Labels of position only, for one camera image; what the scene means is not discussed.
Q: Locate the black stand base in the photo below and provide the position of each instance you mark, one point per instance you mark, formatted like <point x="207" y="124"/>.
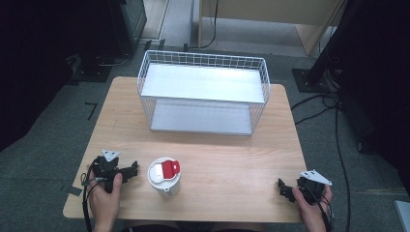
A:
<point x="92" y="69"/>

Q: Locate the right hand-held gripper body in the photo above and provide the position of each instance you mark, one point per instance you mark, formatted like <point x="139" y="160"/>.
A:
<point x="311" y="188"/>

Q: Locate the white cup with red lid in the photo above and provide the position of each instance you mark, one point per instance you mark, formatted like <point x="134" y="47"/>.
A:
<point x="164" y="185"/>

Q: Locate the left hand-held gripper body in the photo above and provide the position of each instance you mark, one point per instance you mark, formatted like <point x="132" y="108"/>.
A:
<point x="104" y="169"/>

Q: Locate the black curtain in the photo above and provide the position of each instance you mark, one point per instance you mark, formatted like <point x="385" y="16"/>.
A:
<point x="42" y="58"/>
<point x="383" y="80"/>

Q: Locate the light wooden desk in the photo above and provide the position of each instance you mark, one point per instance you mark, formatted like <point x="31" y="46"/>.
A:
<point x="274" y="11"/>

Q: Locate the person's left hand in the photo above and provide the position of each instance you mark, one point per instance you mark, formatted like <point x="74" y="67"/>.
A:
<point x="104" y="199"/>

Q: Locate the person's right hand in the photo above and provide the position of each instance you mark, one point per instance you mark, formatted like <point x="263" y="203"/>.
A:
<point x="311" y="211"/>

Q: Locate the black tape piece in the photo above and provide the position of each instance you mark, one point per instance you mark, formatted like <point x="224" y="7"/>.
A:
<point x="75" y="191"/>

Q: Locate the black metal stand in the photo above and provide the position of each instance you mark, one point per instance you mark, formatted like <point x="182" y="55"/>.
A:
<point x="325" y="54"/>

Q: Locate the dark cabinet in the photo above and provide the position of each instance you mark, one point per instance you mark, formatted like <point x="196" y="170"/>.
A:
<point x="133" y="22"/>

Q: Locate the pale grey box corner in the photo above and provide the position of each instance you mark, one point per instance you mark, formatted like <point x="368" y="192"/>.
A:
<point x="403" y="216"/>

